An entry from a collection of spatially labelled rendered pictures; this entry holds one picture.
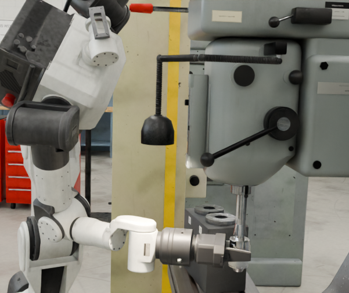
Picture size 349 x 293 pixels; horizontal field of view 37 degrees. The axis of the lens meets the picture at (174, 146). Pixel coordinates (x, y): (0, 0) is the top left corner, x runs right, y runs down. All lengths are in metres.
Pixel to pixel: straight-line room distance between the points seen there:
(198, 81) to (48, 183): 0.45
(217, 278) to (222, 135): 0.51
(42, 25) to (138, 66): 1.55
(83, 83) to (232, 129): 0.42
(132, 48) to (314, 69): 1.87
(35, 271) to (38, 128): 0.63
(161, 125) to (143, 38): 1.82
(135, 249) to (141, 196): 1.72
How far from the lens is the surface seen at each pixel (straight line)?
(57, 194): 1.34
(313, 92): 1.10
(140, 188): 2.94
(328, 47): 1.12
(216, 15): 1.05
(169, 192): 2.96
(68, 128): 1.21
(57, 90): 1.29
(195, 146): 1.15
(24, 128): 1.23
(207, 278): 1.46
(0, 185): 6.03
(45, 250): 1.69
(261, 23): 1.07
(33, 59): 1.31
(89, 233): 1.34
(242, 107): 1.08
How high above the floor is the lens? 1.55
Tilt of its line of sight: 8 degrees down
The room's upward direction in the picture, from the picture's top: 2 degrees clockwise
